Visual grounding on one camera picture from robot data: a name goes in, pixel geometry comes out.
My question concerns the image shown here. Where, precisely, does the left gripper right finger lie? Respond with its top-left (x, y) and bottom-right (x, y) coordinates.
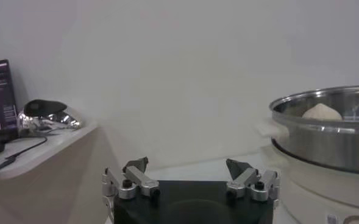
top-left (225, 158), bottom-right (281, 203)

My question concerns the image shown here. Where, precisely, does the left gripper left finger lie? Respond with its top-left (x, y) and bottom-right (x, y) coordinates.
top-left (102, 156), bottom-right (162, 200)

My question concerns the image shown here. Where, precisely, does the white steamed baozi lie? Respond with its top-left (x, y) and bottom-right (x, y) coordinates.
top-left (302, 102), bottom-right (344, 121)

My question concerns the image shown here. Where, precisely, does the steel perforated steamer basket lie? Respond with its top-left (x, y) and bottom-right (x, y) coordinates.
top-left (269, 84), bottom-right (359, 176)

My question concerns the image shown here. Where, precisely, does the white side desk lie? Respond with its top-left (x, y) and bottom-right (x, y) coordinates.
top-left (0, 121), bottom-right (128, 224)

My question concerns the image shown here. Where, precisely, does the white electric cooker base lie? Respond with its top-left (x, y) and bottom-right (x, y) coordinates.
top-left (254, 120), bottom-right (359, 224)

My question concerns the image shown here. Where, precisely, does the chrome and black device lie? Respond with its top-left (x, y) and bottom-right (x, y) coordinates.
top-left (16, 99), bottom-right (83, 138)

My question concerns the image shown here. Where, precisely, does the black desk cable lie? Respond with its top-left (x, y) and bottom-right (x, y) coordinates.
top-left (2, 136), bottom-right (48, 162)

